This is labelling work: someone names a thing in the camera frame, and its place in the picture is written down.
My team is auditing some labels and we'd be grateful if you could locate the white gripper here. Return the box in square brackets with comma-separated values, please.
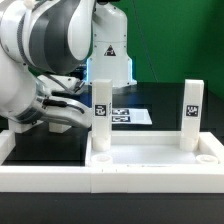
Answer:
[36, 96, 92, 128]

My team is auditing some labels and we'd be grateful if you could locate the white desk top tray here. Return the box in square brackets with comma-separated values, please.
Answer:
[85, 131, 224, 167]

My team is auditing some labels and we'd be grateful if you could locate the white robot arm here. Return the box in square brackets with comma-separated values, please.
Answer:
[0, 0, 137, 127]

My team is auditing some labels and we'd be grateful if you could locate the fiducial marker sheet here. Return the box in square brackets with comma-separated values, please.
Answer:
[112, 108, 152, 125]

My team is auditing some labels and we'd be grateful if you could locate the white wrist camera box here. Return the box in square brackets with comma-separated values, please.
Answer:
[38, 75, 85, 95]

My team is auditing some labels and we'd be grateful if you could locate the white U-shaped fence wall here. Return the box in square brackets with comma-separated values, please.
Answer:
[0, 130, 224, 193]

